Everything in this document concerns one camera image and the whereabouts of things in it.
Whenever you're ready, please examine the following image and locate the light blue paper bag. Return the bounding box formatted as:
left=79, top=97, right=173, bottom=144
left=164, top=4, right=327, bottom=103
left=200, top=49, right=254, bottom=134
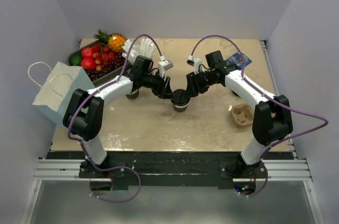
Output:
left=28, top=62, right=94, bottom=129

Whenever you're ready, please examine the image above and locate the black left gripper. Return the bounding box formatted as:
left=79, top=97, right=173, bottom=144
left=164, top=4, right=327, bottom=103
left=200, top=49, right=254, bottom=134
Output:
left=142, top=70, right=175, bottom=100

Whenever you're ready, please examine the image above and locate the pineapple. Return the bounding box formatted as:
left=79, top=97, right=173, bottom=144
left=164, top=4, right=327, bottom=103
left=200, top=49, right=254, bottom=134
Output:
left=93, top=29, right=127, bottom=53

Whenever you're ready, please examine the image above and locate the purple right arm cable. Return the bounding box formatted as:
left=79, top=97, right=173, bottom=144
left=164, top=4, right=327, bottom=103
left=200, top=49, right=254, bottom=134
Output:
left=191, top=34, right=329, bottom=198

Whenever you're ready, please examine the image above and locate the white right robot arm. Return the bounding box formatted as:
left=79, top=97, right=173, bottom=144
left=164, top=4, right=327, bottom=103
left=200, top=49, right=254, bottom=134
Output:
left=172, top=51, right=293, bottom=178

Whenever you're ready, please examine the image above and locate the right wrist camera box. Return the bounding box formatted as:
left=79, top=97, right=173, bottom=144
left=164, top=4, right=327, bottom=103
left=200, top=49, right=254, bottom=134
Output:
left=186, top=55, right=202, bottom=70

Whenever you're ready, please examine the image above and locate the stack of paper cups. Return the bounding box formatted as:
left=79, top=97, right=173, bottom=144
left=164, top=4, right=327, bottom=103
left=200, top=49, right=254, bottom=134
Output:
left=126, top=89, right=139, bottom=101

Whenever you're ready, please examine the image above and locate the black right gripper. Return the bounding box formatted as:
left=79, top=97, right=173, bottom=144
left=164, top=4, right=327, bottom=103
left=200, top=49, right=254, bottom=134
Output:
left=184, top=69, right=216, bottom=99

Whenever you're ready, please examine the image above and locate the red apple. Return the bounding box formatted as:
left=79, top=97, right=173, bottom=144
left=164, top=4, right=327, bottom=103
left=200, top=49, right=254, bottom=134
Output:
left=81, top=47, right=93, bottom=59
left=81, top=57, right=96, bottom=70

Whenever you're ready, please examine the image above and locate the blue card package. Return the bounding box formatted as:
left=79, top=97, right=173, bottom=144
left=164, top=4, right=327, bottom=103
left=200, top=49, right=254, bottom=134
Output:
left=226, top=52, right=252, bottom=69

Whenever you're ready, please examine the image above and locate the cardboard cup carrier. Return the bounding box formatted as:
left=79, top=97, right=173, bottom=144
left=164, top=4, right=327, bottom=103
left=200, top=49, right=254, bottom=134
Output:
left=230, top=104, right=254, bottom=127

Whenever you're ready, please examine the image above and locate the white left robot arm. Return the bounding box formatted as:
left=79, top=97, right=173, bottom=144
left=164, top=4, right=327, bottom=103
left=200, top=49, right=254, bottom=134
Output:
left=63, top=56, right=174, bottom=177

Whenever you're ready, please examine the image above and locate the white paper coffee cup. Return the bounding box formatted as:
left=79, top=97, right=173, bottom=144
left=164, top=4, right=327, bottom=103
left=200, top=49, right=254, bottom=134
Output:
left=173, top=103, right=189, bottom=113

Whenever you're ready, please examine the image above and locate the black plastic cup lid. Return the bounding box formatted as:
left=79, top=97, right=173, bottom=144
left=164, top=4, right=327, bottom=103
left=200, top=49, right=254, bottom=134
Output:
left=171, top=89, right=190, bottom=106

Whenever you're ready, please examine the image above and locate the dark purple grape bunch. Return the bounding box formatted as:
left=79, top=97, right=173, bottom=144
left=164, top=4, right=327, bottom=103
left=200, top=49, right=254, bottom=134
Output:
left=85, top=51, right=125, bottom=81

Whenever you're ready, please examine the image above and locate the green lime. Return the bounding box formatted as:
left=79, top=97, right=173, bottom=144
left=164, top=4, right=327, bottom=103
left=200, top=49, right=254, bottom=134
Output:
left=70, top=56, right=82, bottom=66

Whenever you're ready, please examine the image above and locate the grey fruit tray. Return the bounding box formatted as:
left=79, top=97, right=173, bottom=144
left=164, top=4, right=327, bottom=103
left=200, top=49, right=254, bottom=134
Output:
left=68, top=41, right=122, bottom=86

